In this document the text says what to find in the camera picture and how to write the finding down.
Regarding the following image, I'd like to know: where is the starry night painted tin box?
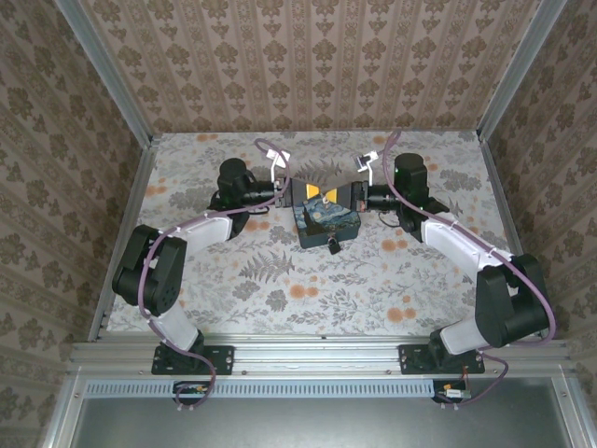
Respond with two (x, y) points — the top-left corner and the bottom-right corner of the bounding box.
(291, 198), (363, 250)

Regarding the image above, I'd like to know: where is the floral patterned tablecloth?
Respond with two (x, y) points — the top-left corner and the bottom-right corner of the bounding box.
(105, 130), (536, 338)

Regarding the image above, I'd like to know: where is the small connector circuit board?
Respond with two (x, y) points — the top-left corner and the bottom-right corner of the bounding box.
(173, 380), (210, 406)
(432, 378), (473, 405)

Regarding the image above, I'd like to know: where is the grey metal sheet panel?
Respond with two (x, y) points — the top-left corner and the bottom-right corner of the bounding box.
(41, 377), (597, 448)

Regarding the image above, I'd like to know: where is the aluminium corner post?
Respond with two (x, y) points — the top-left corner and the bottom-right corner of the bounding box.
(54, 0), (155, 144)
(478, 0), (568, 141)

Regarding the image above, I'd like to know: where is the horizontal aluminium frame rail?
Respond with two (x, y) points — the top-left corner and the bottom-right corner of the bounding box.
(69, 339), (573, 374)

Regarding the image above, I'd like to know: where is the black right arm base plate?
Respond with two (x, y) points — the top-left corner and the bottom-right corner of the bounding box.
(399, 343), (486, 376)

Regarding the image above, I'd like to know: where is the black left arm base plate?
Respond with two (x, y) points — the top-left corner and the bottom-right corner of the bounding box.
(151, 344), (234, 376)

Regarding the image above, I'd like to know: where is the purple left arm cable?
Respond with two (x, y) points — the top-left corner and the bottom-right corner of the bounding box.
(138, 137), (291, 412)

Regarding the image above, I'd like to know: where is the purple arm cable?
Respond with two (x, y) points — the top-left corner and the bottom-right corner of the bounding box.
(382, 129), (559, 410)
(138, 137), (291, 412)

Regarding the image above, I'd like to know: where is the slotted grey cable duct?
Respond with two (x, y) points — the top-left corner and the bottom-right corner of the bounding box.
(86, 378), (437, 399)

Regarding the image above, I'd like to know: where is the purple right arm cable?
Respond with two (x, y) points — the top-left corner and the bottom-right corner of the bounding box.
(382, 129), (559, 410)

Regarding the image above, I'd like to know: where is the lower aluminium frame rail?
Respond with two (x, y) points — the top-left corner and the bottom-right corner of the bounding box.
(39, 368), (90, 448)
(552, 372), (594, 448)

